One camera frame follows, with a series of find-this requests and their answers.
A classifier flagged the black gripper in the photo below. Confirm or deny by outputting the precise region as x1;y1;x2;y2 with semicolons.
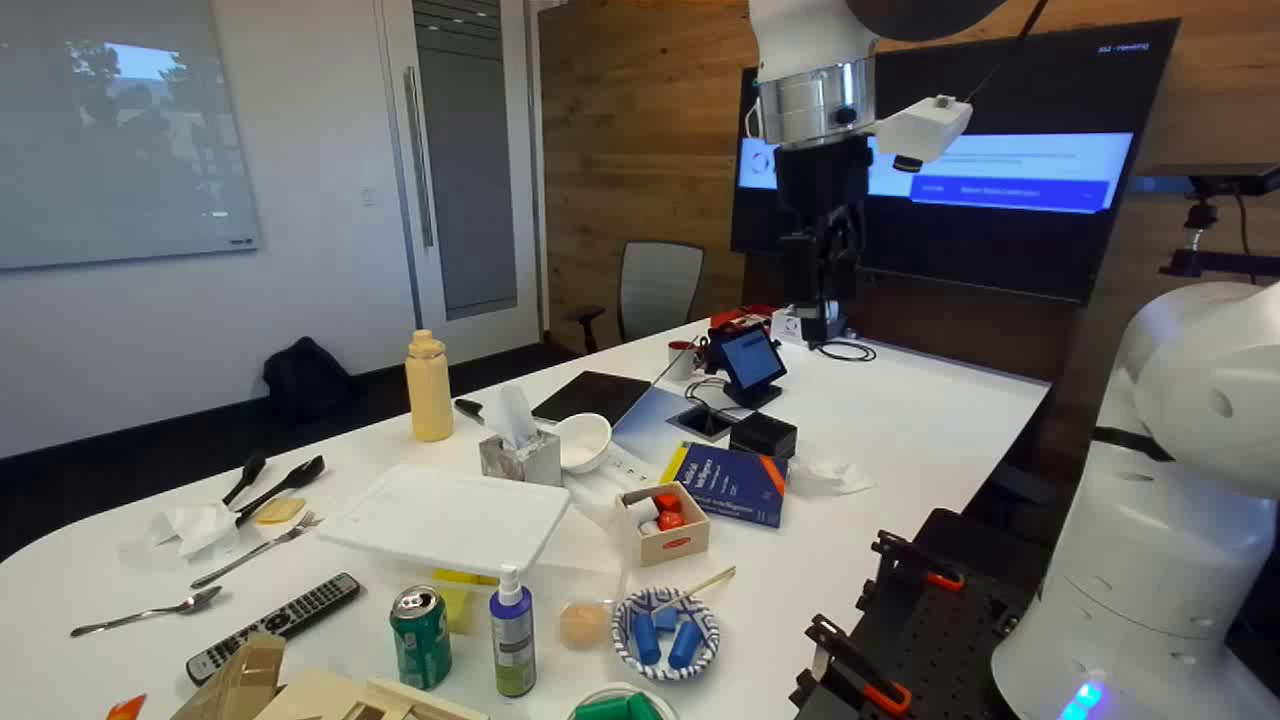
776;136;875;348

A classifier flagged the small black box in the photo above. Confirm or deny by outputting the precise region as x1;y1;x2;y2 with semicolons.
727;408;800;471

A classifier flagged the small wooden box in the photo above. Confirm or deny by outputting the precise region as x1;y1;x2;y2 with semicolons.
616;481;715;571

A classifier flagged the grey tissue box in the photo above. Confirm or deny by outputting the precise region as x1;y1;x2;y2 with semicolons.
474;384;569;487

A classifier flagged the small tablet on stand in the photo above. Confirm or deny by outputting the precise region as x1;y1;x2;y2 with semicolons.
705;320;793;412

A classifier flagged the crumpled white paper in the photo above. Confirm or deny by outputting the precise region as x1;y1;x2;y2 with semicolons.
785;453;871;499

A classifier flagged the grey office chair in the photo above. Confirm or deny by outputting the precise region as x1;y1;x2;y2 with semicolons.
572;240;707;358

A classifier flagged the blue and yellow book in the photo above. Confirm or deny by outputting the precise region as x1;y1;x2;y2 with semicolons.
658;441;793;531

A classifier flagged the black flat pad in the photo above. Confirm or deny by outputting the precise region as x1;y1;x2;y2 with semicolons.
529;370;658;427

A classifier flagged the white bowl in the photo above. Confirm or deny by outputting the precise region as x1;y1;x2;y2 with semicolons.
548;408;621;476

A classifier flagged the wooden chopstick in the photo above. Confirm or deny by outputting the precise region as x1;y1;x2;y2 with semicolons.
679;566;741;604

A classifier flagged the tan ball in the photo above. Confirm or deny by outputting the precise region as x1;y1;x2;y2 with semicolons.
551;596;611;657

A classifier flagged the yellow squeeze bottle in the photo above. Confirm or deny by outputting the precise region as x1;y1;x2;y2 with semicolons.
404;323;458;450

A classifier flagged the bowl with green item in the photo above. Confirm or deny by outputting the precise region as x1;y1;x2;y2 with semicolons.
563;681;679;720

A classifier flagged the spray bottle with blue label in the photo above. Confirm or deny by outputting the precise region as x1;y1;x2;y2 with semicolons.
483;566;540;705

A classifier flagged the yellow cup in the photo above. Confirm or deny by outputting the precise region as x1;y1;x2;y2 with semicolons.
427;566;501;639

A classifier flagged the black backpack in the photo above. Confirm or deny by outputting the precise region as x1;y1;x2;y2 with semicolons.
258;334;361;427

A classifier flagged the green soda can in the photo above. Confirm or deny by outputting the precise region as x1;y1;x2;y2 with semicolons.
384;586;456;695

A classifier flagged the black spatula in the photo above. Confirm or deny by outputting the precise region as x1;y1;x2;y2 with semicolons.
233;453;327;531

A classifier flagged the black spoon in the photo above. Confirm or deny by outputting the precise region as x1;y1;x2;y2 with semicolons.
221;453;267;507

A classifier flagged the metal knife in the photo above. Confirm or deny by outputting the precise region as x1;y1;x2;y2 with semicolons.
188;518;322;591

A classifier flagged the black remote control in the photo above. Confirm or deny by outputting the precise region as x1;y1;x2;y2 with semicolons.
181;568;367;689

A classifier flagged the wooden toy block set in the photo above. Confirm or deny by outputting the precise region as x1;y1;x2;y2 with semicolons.
166;630;488;720

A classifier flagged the crumpled white napkin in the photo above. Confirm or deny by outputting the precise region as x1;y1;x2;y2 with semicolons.
118;499;241;571

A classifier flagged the glass whiteboard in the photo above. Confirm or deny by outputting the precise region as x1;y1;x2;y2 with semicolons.
0;0;262;277

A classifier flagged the metal fork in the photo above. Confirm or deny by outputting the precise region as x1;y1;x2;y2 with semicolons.
64;586;227;645

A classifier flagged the black cable loop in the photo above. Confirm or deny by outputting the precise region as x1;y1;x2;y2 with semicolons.
817;335;885;370

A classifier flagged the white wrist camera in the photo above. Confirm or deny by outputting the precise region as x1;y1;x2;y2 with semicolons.
871;91;978;177

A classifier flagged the wall-mounted TV screen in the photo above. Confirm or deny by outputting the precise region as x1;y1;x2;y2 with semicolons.
727;16;1184;308

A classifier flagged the black clamp orange handle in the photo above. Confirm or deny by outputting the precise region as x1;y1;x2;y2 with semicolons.
869;526;970;602
800;611;919;720

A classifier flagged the black camera on stand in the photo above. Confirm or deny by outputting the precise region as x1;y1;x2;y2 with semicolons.
1127;162;1280;284

